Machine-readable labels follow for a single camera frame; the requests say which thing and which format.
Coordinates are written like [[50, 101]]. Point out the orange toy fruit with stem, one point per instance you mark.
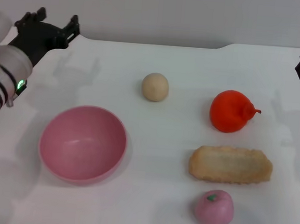
[[228, 110]]

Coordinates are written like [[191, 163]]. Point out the beige round bun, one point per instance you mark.
[[155, 87]]

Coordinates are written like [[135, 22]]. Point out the pink plastic bowl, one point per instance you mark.
[[82, 143]]

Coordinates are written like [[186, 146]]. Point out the pink toy peach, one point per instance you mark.
[[213, 209]]

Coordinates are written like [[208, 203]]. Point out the tan oblong biscuit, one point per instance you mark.
[[229, 165]]

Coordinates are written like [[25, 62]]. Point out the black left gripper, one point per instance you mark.
[[33, 40]]

